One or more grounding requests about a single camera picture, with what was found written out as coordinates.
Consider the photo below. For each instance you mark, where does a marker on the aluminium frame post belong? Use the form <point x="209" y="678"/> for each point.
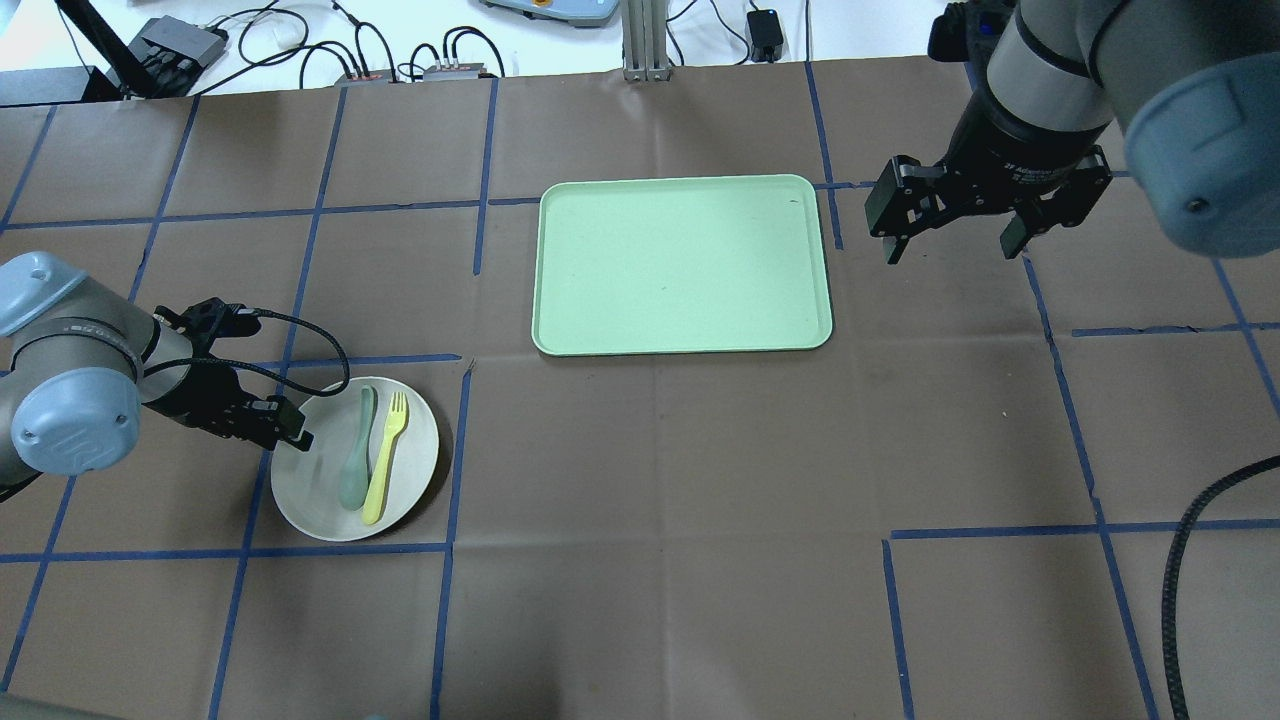
<point x="644" y="35"/>

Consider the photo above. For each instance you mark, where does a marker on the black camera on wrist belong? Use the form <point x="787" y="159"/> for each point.
<point x="968" y="30"/>
<point x="212" y="320"/>

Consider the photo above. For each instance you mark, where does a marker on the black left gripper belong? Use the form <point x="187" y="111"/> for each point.
<point x="203" y="394"/>

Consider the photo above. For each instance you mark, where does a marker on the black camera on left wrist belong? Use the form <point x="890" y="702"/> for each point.
<point x="212" y="320"/>

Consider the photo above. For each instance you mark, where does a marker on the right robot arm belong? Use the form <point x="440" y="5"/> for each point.
<point x="1192" y="86"/>

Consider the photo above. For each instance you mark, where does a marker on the yellow fork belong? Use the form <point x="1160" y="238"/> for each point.
<point x="378" y="487"/>

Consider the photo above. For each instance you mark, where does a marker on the sage green spoon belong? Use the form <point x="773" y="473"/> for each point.
<point x="354" y="477"/>

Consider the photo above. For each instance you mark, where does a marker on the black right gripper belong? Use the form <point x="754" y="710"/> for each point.
<point x="1012" y="148"/>

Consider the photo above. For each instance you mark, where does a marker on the grey hub box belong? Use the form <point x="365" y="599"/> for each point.
<point x="175" y="53"/>

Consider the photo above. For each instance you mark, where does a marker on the round white plate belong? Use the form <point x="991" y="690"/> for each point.
<point x="306" y="484"/>

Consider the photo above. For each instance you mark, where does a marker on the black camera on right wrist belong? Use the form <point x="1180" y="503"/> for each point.
<point x="968" y="30"/>

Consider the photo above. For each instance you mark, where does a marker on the light green tray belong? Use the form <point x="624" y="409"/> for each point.
<point x="690" y="265"/>

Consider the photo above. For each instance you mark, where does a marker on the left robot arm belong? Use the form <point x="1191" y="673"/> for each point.
<point x="85" y="363"/>

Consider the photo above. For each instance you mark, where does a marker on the black power adapter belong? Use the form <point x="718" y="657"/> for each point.
<point x="766" y="39"/>

